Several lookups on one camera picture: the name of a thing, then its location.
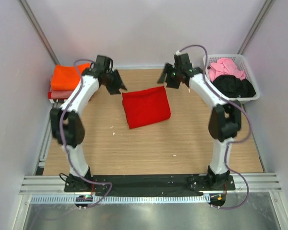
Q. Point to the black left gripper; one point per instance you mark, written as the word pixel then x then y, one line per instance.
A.
pixel 114 90

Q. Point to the black t shirt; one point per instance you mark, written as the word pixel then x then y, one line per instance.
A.
pixel 233 87

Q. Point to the white plastic laundry basket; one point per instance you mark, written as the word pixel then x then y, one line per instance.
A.
pixel 242 64

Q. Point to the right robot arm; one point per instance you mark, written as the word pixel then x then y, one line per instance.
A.
pixel 224 122

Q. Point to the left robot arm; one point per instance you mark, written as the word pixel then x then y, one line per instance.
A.
pixel 66 124

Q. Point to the folded red white t shirt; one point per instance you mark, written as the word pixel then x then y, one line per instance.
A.
pixel 54 96

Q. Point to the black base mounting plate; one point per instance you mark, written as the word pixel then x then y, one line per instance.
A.
pixel 147 185

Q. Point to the slotted white cable duct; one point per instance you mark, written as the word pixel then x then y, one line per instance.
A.
pixel 86 200

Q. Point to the aluminium rail frame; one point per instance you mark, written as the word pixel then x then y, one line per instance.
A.
pixel 37 183

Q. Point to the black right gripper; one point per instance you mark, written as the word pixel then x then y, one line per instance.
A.
pixel 168 69

